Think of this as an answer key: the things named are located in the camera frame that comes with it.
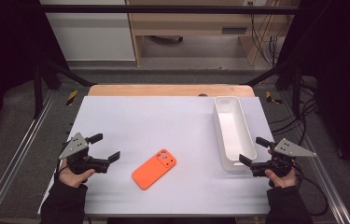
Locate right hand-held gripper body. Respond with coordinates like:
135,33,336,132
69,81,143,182
250,137,317,178

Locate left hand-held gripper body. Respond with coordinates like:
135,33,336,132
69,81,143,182
58,133,110,175

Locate orange phone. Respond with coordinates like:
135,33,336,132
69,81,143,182
131,148,177,190

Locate person's left hand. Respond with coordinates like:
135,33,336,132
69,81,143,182
58,158,96,189

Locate person's right hand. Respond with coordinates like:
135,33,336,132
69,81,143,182
264,169,298,189

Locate white plastic bin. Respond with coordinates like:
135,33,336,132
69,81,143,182
213,95,258,172

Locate yellow black tape strip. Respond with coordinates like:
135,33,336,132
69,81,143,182
265,91,283,105
65,90,79,106

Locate black diagonal strut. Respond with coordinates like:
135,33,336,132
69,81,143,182
240,60,292,88
41,58,98,88

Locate white cabinet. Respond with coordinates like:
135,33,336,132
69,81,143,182
39,0,137,62

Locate wooden desk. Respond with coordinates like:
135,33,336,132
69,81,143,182
125,0,301,67

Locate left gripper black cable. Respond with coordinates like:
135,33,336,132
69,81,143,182
55,164,71,181

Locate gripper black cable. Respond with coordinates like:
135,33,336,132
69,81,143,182
292,162,330,217
55,164,71,181

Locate aluminium rail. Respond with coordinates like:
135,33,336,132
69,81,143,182
279,91,350,224
0,89,58,224

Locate black floor cables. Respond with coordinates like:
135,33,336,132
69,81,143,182
268,77,320,147

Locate black upright post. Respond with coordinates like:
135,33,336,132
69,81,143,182
33,61,44,119
291,63,303,119

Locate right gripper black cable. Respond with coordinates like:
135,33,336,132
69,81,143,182
292,162,330,217

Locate hanging desk cables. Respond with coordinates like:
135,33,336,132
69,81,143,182
247,1,290,67

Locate black horizontal frame bar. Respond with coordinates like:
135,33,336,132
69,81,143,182
17,4,330,15

